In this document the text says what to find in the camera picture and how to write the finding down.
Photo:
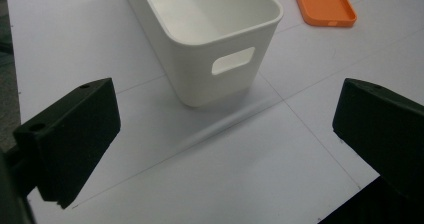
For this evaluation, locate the orange phone case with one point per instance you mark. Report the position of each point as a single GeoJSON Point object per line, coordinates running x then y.
{"type": "Point", "coordinates": [320, 4]}

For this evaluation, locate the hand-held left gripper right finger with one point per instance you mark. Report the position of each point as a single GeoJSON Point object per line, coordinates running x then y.
{"type": "Point", "coordinates": [383, 130]}

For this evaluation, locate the white plastic bin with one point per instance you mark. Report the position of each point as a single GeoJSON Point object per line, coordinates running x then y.
{"type": "Point", "coordinates": [200, 67]}

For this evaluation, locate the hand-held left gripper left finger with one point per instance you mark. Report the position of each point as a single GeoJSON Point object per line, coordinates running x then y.
{"type": "Point", "coordinates": [73, 140]}

